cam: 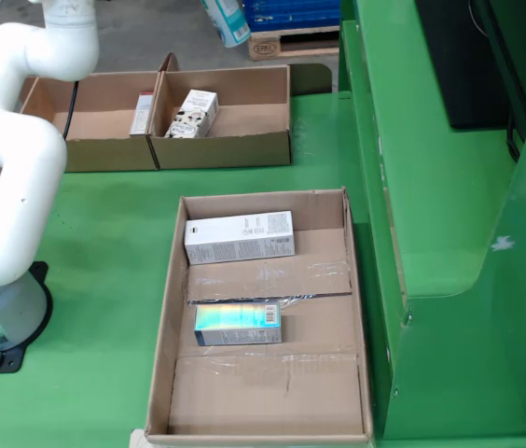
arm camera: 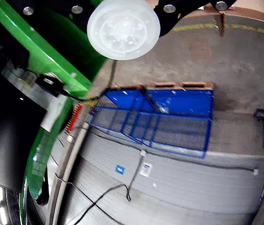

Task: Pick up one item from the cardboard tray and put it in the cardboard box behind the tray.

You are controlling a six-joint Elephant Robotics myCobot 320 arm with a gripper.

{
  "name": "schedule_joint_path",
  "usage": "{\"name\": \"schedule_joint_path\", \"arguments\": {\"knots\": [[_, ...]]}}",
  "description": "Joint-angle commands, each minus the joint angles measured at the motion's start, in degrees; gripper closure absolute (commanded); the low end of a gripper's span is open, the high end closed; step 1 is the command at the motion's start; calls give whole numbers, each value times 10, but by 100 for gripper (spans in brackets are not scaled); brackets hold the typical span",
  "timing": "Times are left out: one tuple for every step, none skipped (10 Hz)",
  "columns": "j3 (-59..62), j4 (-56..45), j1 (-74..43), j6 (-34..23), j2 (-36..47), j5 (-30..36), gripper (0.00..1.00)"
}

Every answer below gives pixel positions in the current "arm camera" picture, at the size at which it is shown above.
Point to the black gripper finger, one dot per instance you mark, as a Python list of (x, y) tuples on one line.
[(61, 7), (185, 7)]

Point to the translucent white suction cup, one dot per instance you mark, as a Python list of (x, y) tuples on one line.
[(122, 28)]

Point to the green metal cabinet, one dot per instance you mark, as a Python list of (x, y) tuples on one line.
[(45, 56)]

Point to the wooden pallet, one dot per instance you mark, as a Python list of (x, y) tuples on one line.
[(192, 84)]

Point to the black power adapter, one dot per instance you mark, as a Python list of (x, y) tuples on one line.
[(50, 84)]

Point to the yellow black striped bumper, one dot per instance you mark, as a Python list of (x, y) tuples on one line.
[(90, 99)]

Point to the red bar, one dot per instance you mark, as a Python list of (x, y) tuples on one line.
[(74, 117)]

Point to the black monitor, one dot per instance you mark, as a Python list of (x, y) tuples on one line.
[(5, 140)]

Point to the white blue label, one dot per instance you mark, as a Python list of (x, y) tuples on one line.
[(146, 169)]

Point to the blue square sign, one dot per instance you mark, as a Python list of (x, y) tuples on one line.
[(119, 169)]

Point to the small black wall box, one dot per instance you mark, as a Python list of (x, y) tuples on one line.
[(259, 114)]

